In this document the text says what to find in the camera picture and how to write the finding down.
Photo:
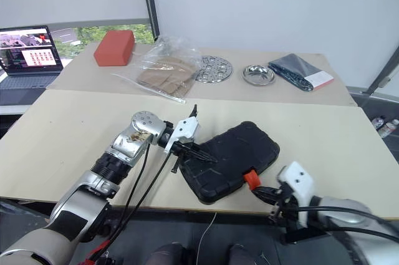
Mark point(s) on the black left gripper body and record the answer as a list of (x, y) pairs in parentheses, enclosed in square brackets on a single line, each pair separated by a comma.
[(178, 147)]

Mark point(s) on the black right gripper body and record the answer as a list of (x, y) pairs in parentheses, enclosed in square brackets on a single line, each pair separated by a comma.
[(285, 205)]

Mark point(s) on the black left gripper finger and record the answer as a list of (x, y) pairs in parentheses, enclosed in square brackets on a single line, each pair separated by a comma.
[(199, 154), (194, 113)]

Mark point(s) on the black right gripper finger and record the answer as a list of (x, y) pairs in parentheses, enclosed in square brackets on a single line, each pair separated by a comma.
[(269, 189), (265, 199)]

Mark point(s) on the black hard case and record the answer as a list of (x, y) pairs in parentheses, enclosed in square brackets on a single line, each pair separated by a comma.
[(230, 152)]

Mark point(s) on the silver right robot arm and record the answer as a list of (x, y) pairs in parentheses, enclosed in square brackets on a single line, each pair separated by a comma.
[(368, 246)]

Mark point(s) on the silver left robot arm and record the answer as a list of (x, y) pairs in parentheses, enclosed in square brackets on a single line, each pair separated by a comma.
[(143, 121)]

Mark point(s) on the tan folded cloth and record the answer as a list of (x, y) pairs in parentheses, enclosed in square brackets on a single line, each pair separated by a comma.
[(168, 78)]

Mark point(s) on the perforated round metal plate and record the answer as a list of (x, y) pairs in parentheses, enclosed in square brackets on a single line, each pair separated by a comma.
[(214, 69)]

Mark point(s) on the clear plastic bag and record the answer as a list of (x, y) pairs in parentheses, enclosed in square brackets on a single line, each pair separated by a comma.
[(174, 50)]

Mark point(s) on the small steel bowl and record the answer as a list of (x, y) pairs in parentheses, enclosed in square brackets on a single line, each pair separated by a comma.
[(258, 75)]

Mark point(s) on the red rectangular block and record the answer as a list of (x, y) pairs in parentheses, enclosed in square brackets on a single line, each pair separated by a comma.
[(113, 48)]

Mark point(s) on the dark rounded shape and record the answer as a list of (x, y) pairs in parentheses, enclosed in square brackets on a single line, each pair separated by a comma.
[(170, 254)]

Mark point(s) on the dark grey packaged cloth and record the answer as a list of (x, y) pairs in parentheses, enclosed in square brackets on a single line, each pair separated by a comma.
[(293, 67)]

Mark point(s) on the black ribbed pole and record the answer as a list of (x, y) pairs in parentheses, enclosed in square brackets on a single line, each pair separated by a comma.
[(149, 3)]

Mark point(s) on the small plastic bottle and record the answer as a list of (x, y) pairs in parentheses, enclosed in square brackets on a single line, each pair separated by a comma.
[(389, 128), (378, 123)]

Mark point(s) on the open laptop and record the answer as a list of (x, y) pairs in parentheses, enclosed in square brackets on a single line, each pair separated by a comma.
[(28, 53)]

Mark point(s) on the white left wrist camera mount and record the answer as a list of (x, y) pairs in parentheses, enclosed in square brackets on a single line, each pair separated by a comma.
[(184, 128)]

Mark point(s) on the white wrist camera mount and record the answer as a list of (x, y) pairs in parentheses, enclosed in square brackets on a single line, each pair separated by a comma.
[(184, 128), (296, 177)]

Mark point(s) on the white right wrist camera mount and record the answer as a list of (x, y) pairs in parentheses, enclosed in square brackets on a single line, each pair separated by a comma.
[(296, 177)]

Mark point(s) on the grey metal frame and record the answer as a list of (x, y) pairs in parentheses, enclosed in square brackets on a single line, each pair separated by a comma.
[(385, 75)]

